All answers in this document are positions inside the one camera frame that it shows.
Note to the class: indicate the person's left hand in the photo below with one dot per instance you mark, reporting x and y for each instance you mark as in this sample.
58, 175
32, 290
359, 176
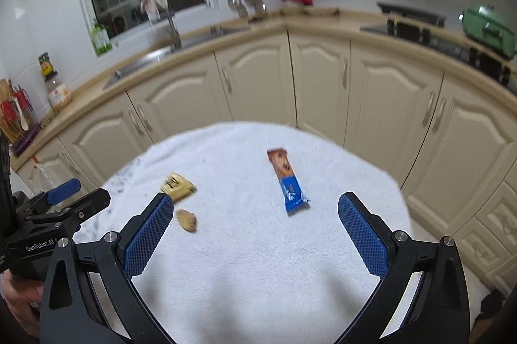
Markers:
18, 295

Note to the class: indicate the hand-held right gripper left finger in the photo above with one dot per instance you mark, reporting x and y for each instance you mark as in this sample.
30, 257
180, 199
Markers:
147, 235

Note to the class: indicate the green glass bottle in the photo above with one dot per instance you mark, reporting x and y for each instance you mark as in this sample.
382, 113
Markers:
101, 39

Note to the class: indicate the beige shallow bowl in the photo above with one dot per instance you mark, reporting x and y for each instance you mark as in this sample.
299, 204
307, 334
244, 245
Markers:
323, 11

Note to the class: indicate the orange blue snack bar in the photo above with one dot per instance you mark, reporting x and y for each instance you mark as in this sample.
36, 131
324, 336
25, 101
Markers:
289, 186

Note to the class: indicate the white plastic spoon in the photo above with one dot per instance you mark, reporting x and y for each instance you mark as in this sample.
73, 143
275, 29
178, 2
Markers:
22, 114

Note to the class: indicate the purple utensil holder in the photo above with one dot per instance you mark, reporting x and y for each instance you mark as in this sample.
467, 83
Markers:
26, 142

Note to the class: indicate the yellow label bottle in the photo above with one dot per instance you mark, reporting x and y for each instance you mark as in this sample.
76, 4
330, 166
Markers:
46, 65

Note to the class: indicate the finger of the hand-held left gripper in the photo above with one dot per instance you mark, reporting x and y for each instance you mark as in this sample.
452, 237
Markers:
89, 206
64, 190

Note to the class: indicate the glass jar with label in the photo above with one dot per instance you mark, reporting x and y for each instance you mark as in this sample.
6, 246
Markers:
58, 93

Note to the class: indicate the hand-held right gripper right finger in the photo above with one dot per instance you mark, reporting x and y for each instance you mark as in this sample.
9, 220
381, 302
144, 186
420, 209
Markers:
363, 235

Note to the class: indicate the cream yellow packet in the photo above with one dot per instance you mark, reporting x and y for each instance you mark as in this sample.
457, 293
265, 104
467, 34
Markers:
177, 186

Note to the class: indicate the hanging clear plastic bag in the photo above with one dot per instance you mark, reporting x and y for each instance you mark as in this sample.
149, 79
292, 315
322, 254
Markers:
42, 178

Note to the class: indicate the black induction cooker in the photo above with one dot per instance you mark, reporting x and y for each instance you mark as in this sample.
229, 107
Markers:
408, 11

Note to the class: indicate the white towel-covered round table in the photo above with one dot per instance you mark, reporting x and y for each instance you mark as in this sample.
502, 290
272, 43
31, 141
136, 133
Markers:
250, 267

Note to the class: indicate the pale dish cloth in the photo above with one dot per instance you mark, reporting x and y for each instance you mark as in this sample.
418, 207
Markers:
153, 7

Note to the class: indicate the steel double sink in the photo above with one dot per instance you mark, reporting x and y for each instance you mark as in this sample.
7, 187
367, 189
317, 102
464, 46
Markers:
137, 65

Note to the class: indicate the green electric pot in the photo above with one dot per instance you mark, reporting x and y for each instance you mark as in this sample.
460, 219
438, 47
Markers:
490, 25

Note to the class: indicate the steel faucet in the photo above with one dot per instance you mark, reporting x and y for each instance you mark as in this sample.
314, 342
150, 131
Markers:
173, 31

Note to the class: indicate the cream base cabinets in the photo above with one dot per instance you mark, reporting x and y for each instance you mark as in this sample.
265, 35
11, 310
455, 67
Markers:
262, 85

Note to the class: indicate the brown food piece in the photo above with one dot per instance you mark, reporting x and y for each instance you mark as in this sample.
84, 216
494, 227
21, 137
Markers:
187, 222

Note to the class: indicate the dark cloth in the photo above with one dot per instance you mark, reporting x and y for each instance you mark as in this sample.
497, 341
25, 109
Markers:
490, 305

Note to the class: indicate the black glass hob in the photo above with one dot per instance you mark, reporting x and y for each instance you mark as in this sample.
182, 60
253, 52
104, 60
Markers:
452, 41

